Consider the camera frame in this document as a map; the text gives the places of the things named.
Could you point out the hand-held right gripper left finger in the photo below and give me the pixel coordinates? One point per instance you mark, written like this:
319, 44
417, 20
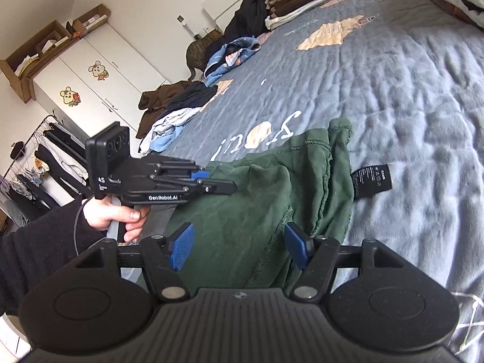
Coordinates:
181, 245

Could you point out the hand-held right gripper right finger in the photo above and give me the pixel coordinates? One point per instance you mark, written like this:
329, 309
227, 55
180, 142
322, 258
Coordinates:
297, 245

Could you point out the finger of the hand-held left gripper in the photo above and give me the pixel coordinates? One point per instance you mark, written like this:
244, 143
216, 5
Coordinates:
219, 188
198, 175

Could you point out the green t-shirt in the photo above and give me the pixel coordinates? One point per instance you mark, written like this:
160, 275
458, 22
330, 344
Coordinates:
234, 215

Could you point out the person's left forearm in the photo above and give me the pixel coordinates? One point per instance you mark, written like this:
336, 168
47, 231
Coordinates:
41, 249

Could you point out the pile of unfolded clothes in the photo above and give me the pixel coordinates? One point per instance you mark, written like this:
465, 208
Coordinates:
170, 121

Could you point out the hanging dark navy clothes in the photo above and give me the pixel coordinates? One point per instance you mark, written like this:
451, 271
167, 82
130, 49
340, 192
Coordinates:
26, 204

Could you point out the black clothes rack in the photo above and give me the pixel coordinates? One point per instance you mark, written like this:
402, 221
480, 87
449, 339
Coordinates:
7, 193

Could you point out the person's left hand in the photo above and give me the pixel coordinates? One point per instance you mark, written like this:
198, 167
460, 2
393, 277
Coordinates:
102, 215

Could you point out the hanging white hoodie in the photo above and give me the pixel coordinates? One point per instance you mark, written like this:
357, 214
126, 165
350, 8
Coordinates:
72, 166

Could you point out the hanging black trousers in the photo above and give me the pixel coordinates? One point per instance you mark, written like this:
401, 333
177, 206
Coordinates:
68, 140
56, 170

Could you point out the light blue shirt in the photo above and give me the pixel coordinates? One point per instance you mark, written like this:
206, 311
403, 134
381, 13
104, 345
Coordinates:
162, 141

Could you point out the white wardrobe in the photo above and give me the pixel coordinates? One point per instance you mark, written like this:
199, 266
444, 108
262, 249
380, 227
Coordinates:
94, 94

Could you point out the cartoon mouse sticker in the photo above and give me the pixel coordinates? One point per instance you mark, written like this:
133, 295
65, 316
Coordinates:
98, 70
70, 96

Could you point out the brown jacket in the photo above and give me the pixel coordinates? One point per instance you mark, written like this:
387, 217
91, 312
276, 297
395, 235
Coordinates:
155, 98

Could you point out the black crumpled garment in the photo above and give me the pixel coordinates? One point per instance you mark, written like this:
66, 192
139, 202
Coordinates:
189, 96

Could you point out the small hanging laundry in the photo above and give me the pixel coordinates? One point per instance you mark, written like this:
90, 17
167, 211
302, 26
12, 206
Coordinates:
28, 176

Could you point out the black cap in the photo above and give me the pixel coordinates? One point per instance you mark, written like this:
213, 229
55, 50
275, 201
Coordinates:
17, 149

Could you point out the tabby cat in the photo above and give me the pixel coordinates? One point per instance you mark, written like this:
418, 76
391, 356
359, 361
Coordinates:
196, 51

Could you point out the large open cardboard box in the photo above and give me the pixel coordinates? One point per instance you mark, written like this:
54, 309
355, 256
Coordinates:
19, 72

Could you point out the small open cardboard box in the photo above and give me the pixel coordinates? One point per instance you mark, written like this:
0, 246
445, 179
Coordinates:
92, 19

